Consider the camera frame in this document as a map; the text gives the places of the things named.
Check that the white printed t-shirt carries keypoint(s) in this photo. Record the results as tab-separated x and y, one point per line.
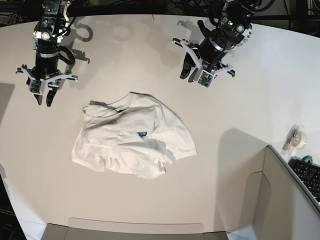
135	135

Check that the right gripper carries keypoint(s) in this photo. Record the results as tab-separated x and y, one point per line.
46	70

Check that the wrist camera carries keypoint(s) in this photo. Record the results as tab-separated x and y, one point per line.
36	86
205	79

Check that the grey cardboard box right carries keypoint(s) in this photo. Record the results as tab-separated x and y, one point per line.
276	205

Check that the black monitor left edge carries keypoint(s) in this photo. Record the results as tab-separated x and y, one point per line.
10	228

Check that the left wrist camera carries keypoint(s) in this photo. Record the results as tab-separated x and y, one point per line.
205	79

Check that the black computer keyboard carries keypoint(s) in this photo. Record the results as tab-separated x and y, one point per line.
309	174

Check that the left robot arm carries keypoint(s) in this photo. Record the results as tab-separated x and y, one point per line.
232	21

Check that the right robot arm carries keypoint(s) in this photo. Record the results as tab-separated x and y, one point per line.
48	35

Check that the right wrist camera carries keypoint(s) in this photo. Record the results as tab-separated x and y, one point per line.
36	86

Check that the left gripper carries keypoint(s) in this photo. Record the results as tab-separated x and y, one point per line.
205	56

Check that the clear tape dispenser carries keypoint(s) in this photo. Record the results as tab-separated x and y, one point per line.
295	140

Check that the green tape roll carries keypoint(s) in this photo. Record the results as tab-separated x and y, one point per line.
308	159

